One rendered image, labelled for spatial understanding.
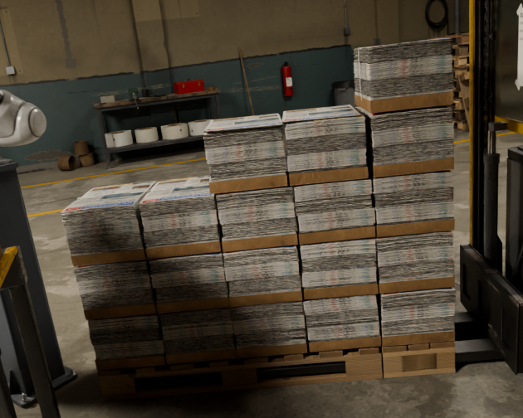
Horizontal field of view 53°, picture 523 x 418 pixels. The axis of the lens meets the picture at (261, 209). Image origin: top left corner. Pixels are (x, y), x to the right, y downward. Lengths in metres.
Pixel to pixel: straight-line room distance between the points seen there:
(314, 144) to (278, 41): 7.20
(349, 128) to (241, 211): 0.49
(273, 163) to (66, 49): 6.89
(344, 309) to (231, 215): 0.58
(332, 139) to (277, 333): 0.80
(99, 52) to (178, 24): 1.27
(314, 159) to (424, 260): 0.57
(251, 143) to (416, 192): 0.62
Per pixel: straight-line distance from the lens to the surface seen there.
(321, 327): 2.15
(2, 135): 2.18
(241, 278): 2.05
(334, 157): 1.92
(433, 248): 2.08
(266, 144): 1.91
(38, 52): 8.63
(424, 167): 1.99
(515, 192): 2.58
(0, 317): 2.49
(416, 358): 2.28
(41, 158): 8.72
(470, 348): 2.37
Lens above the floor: 1.30
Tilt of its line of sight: 16 degrees down
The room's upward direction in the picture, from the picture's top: 7 degrees counter-clockwise
